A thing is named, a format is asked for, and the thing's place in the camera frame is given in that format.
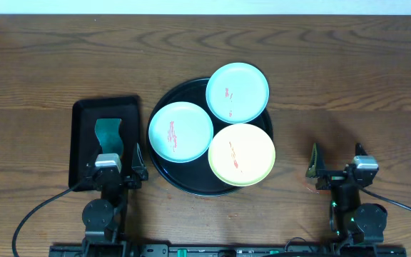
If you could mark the teal green sponge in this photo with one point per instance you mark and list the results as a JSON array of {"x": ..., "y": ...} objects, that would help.
[{"x": 107, "y": 133}]

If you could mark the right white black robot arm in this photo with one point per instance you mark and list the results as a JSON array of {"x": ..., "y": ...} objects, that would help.
[{"x": 358, "y": 225}]

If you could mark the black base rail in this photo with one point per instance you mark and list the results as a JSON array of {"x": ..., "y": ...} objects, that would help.
[{"x": 162, "y": 250}]

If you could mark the rectangular black tray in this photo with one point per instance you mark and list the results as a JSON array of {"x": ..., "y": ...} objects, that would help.
[{"x": 85, "y": 146}]

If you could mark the light blue plate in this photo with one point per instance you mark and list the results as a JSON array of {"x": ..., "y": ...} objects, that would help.
[
  {"x": 237, "y": 93},
  {"x": 180, "y": 132}
]

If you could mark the light blue plate top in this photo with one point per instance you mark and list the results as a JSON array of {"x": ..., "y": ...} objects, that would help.
[{"x": 237, "y": 93}]

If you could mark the yellow plate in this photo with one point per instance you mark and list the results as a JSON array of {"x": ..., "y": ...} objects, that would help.
[{"x": 241, "y": 155}]

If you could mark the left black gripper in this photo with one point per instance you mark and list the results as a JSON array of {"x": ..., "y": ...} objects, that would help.
[{"x": 120, "y": 179}]

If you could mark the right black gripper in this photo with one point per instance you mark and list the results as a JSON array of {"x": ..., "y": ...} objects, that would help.
[{"x": 330, "y": 180}]

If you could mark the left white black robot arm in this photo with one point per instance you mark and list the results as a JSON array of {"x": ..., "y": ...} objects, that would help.
[{"x": 104, "y": 218}]

